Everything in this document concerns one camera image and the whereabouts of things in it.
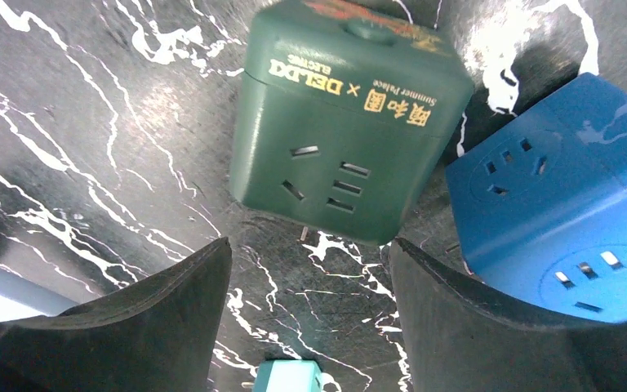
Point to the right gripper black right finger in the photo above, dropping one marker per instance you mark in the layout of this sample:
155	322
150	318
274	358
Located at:
461	335

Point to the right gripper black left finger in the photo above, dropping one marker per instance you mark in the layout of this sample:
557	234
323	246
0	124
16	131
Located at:
155	335

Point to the teal charger plug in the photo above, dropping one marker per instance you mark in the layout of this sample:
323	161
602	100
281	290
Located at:
287	375

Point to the blue cube adapter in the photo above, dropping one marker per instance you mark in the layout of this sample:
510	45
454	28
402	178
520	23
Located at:
541	205

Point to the light blue power strip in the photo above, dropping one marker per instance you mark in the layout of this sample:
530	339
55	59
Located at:
22	299

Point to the dark green cube adapter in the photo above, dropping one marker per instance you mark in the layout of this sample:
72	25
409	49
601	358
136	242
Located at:
342	116

